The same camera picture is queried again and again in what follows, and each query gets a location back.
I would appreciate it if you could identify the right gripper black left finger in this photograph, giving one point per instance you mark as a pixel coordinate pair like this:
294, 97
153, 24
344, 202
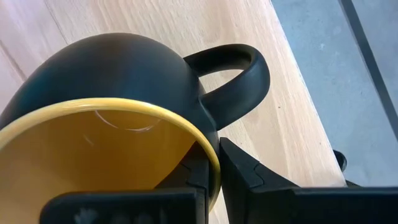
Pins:
189, 186

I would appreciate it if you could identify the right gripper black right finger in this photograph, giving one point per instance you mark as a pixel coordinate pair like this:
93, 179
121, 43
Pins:
264, 199

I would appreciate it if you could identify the black table edge rail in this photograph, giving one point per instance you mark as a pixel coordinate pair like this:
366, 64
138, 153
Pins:
370, 65

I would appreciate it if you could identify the black mug yellow inside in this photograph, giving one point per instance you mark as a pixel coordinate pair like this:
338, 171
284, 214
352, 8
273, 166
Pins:
118, 71

